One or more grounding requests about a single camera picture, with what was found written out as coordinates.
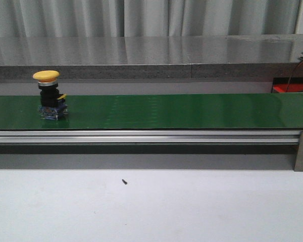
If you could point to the grey stone-look back shelf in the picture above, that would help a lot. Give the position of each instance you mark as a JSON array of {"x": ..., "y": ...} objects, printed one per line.
[{"x": 177, "y": 57}]

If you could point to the green conveyor belt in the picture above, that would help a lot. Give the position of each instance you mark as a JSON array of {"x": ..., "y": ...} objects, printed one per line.
[{"x": 181, "y": 111}]

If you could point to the grey curtain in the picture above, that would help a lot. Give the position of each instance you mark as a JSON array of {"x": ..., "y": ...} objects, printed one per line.
[{"x": 146, "y": 18}]

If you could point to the red plastic tray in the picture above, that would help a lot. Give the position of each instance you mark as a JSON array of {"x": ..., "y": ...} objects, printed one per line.
[{"x": 281, "y": 85}]

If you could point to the yellow mushroom push button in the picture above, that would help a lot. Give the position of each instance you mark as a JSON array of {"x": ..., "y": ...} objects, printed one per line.
[{"x": 53, "y": 103}]

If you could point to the aluminium conveyor side rail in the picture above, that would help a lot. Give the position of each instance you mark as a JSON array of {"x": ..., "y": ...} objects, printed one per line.
[{"x": 147, "y": 136}]

